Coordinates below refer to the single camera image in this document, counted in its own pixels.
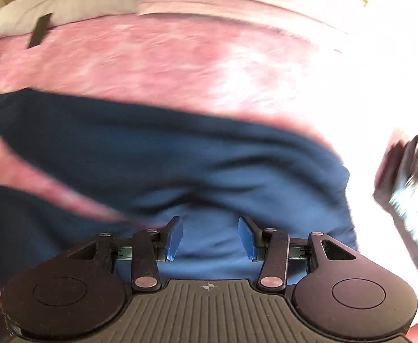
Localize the pink floral bed blanket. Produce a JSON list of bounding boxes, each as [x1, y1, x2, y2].
[[0, 15, 418, 292]]

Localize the black strap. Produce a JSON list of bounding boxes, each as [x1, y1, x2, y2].
[[26, 11, 54, 49]]

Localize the navy blue sweatpants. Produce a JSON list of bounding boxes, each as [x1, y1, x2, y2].
[[0, 88, 356, 288]]

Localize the grey pillow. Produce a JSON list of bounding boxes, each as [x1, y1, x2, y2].
[[0, 0, 136, 39]]

